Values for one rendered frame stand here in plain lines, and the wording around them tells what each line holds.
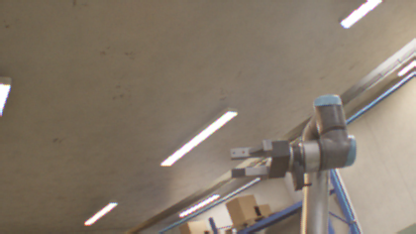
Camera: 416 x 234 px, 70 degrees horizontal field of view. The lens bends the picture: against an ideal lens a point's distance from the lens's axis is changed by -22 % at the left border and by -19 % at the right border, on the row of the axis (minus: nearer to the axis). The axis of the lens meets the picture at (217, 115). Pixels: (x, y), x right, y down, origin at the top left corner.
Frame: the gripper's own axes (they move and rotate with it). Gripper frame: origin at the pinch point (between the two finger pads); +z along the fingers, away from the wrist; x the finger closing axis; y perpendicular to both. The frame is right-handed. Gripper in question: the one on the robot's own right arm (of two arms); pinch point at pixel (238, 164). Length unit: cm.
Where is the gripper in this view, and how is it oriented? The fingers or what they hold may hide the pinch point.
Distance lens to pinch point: 97.2
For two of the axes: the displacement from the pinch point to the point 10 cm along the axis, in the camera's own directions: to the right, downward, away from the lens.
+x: -0.4, -5.7, -8.2
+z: -10.0, 0.8, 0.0
